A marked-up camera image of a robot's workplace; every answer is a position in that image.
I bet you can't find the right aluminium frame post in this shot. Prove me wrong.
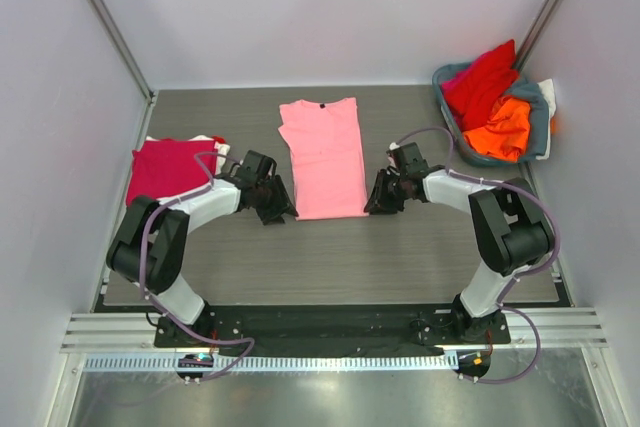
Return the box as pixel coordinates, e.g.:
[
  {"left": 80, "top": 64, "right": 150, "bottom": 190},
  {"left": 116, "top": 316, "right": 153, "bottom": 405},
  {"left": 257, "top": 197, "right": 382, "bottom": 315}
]
[{"left": 514, "top": 0, "right": 596, "bottom": 66}]

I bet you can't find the orange t shirt in basket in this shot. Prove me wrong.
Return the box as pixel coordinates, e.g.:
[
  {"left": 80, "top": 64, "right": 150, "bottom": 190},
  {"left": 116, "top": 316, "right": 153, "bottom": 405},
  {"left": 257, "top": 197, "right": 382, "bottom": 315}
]
[{"left": 463, "top": 96, "right": 531, "bottom": 162}]

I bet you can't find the red t shirt in basket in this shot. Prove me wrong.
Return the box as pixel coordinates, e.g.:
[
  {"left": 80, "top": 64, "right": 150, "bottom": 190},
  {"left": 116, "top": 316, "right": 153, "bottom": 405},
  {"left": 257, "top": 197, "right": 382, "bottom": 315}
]
[{"left": 441, "top": 39, "right": 519, "bottom": 132}]

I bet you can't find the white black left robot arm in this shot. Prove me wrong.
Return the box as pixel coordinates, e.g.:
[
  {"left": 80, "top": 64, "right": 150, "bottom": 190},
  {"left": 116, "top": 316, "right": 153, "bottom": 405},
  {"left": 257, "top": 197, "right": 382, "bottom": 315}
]
[{"left": 106, "top": 150, "right": 298, "bottom": 347}]

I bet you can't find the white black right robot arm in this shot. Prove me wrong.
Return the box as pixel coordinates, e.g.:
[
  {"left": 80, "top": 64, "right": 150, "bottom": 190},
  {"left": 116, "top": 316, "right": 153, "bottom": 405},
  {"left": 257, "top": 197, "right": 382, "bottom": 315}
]
[{"left": 364, "top": 143, "right": 556, "bottom": 343}]

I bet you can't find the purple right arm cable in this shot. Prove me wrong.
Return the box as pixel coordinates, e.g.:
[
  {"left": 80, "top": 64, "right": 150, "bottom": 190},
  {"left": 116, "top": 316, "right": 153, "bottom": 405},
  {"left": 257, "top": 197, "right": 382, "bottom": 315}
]
[{"left": 394, "top": 126, "right": 562, "bottom": 386}]

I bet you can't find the pink t shirt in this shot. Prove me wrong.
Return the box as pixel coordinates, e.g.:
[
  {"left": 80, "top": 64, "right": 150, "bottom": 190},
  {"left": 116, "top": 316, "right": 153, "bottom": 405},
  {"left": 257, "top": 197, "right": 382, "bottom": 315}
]
[{"left": 278, "top": 97, "right": 367, "bottom": 221}]

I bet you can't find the slotted cable duct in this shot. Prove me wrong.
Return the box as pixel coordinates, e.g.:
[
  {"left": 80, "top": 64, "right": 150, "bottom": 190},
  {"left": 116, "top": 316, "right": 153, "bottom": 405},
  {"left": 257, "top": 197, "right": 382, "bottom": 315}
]
[{"left": 83, "top": 351, "right": 458, "bottom": 374}]

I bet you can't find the left aluminium frame post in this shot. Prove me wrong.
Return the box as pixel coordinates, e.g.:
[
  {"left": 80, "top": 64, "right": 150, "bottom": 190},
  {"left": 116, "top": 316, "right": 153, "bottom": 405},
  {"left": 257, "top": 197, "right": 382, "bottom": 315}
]
[{"left": 55, "top": 0, "right": 157, "bottom": 106}]

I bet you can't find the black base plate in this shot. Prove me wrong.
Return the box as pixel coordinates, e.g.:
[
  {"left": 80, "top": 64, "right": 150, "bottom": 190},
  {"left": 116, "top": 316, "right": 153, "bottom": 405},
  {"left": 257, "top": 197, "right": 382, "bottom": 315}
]
[{"left": 153, "top": 302, "right": 512, "bottom": 356}]

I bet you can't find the grey blue t shirt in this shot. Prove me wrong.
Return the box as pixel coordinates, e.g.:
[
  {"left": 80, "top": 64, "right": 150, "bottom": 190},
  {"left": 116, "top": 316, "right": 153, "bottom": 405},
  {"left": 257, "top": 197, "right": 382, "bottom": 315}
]
[{"left": 506, "top": 76, "right": 553, "bottom": 162}]

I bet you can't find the aluminium frame post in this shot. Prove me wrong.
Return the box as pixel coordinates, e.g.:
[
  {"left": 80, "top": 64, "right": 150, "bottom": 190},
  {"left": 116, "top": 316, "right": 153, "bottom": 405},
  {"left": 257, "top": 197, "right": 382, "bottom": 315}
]
[
  {"left": 55, "top": 0, "right": 157, "bottom": 106},
  {"left": 514, "top": 0, "right": 596, "bottom": 66}
]

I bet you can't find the folded crimson t shirt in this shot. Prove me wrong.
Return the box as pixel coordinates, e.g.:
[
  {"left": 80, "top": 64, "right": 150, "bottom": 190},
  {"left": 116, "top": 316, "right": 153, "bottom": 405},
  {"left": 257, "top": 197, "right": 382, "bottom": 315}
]
[{"left": 125, "top": 137, "right": 208, "bottom": 206}]

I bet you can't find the white cloth in basket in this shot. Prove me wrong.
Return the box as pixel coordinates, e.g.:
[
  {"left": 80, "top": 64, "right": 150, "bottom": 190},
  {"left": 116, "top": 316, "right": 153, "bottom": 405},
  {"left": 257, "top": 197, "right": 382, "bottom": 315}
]
[{"left": 537, "top": 79, "right": 557, "bottom": 120}]

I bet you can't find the teal laundry basket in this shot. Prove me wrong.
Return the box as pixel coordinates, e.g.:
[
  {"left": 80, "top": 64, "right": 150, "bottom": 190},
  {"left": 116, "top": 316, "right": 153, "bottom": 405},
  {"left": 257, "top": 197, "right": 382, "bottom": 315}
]
[{"left": 432, "top": 62, "right": 526, "bottom": 168}]

